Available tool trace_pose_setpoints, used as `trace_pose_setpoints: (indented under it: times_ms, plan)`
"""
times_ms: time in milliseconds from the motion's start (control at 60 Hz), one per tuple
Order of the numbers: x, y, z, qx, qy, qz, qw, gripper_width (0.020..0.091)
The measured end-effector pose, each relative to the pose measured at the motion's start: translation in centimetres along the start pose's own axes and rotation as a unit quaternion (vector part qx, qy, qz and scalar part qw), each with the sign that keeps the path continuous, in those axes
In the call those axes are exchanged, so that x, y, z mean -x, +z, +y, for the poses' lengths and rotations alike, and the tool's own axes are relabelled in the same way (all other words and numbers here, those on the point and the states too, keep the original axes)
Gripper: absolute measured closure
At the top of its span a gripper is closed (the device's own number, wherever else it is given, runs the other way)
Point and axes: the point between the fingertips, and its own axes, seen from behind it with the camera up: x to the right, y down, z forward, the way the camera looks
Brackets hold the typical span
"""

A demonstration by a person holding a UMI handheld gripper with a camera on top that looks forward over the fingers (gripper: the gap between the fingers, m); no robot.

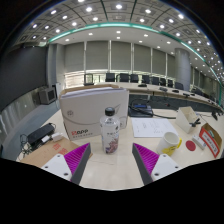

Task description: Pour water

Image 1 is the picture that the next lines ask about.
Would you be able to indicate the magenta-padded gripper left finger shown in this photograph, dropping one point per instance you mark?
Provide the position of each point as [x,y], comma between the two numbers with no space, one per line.
[76,156]

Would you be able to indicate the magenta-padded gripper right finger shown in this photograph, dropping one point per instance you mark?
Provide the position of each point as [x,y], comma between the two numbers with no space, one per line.
[147,156]

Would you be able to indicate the clear printed water bottle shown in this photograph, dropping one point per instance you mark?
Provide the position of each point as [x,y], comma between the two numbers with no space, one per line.
[110,133]

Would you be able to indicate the white power adapter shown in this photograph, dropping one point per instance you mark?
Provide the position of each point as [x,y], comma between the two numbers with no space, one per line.
[56,137]

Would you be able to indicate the white printed paper sheet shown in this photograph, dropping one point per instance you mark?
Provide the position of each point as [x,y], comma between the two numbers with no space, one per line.
[153,127]

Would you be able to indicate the black flat bag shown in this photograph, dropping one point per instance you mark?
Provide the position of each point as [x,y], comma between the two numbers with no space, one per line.
[40,135]

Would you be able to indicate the large white cardboard box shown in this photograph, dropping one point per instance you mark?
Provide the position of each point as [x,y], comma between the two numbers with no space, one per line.
[85,113]

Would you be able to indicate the flat round red coaster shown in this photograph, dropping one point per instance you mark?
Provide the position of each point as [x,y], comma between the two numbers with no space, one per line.
[190,145]

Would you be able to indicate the small open white box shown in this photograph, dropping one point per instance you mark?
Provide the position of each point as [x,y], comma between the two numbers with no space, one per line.
[184,119]

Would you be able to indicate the white remote control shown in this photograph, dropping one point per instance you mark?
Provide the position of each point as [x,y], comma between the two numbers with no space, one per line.
[199,142]

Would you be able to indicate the black stapler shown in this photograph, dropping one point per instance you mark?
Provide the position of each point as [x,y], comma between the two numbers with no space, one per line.
[195,122]

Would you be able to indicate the open brown cardboard box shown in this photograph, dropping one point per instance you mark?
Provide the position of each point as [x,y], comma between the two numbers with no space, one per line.
[210,140]

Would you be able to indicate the grey box monitor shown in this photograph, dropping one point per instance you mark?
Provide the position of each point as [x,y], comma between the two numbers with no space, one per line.
[47,96]

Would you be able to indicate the long curved conference desk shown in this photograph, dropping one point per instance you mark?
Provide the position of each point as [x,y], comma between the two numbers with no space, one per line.
[156,89]

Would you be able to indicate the black table microphone base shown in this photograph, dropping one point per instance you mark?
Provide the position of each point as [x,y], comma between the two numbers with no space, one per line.
[215,116]

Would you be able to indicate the row of black office chairs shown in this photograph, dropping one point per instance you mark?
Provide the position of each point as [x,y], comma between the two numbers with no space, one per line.
[133,78]

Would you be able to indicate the round ceiling lights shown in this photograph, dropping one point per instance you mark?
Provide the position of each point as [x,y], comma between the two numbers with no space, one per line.
[118,6]

